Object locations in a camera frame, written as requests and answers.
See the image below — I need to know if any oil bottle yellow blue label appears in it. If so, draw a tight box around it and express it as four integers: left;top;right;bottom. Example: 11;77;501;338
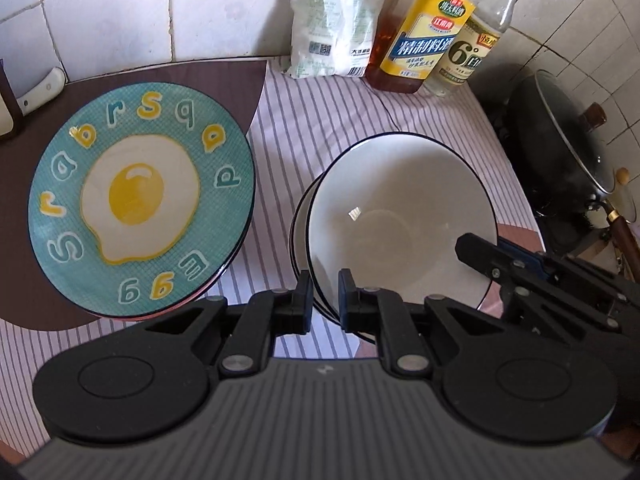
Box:
365;0;476;95

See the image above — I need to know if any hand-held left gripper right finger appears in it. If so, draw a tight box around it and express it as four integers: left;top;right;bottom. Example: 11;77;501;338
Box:
338;268;501;380

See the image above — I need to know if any glass wok lid wooden knob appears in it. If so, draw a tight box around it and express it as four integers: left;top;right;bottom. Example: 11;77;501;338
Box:
530;70;617;196

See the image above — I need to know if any white cutting board brown edge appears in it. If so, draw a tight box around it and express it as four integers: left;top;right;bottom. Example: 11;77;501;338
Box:
0;60;24;139

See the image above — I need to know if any purple striped white cloth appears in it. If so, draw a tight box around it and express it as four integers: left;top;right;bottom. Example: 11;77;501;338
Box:
0;57;546;456

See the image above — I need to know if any black wok wooden handle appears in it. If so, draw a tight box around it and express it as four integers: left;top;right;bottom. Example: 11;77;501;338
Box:
479;62;640;281

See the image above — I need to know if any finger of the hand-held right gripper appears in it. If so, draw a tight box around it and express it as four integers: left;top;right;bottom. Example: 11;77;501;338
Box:
500;239;621;287
455;232;533;306

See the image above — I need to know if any white plastic bag green print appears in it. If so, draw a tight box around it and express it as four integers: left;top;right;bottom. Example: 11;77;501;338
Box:
286;0;389;80

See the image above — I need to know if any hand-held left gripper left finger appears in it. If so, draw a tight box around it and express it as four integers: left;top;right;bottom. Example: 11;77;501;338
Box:
146;269;315;378

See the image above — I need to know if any cleaver with white handle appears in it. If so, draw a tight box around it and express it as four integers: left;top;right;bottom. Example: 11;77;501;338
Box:
15;67;66;116

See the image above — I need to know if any clear bottle yellow cap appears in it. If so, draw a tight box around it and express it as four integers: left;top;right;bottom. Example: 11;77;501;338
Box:
422;0;537;99

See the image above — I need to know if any dark brown table mat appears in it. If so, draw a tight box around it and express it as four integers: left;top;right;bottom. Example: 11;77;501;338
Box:
0;58;271;332

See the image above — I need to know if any teal plate fried egg print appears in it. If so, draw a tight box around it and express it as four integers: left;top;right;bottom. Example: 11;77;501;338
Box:
27;82;257;317

